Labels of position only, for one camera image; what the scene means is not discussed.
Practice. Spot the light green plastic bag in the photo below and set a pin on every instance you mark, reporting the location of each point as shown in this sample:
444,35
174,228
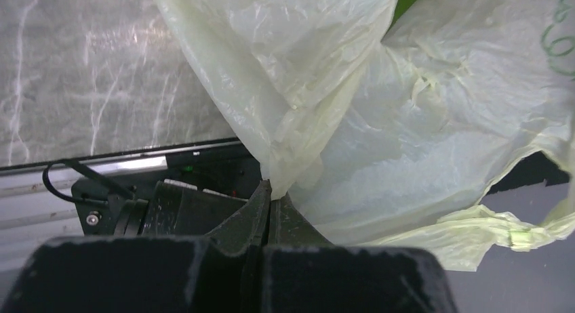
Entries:
389,132

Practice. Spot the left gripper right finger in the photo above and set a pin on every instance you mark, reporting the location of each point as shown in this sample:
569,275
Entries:
295,270

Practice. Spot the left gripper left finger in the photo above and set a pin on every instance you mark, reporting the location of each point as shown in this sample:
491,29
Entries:
216,272

